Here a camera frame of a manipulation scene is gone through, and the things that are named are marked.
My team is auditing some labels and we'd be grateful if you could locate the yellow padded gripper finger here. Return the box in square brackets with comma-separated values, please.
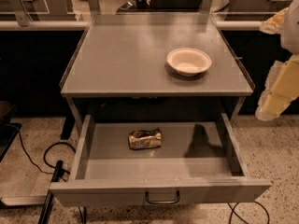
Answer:
[260, 7, 288, 35]
[255, 55, 299, 121]

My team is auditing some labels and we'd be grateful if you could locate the crushed orange can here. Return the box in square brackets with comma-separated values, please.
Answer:
[128, 128, 162, 150]

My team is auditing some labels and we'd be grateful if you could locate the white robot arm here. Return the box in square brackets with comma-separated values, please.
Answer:
[255, 0, 299, 121]

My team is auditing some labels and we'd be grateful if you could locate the grey open top drawer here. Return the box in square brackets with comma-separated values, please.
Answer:
[50, 114, 271, 206]

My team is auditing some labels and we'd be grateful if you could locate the grey cabinet counter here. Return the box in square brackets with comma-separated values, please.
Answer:
[62, 13, 254, 128]

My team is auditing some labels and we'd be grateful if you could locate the white paper bowl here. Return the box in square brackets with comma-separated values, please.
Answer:
[166, 48, 212, 77]

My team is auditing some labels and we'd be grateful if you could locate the black stand leg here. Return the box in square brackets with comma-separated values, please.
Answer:
[38, 161, 63, 224]

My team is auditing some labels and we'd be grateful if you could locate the dark device left edge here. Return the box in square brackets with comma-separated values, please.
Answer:
[0, 101, 21, 162]

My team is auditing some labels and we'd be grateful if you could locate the white horizontal rail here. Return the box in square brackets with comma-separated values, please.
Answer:
[0, 21, 262, 31]

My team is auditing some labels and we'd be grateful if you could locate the black cable right floor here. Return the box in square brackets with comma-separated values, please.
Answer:
[227, 201, 271, 224]

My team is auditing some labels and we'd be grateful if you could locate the black cable floor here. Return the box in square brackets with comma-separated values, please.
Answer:
[227, 201, 271, 224]
[5, 122, 77, 175]

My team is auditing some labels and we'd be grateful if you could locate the metal drawer handle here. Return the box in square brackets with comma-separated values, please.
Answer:
[145, 190, 180, 205]

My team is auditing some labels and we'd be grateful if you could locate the black cable left floor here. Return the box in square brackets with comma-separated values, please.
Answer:
[5, 122, 77, 175]

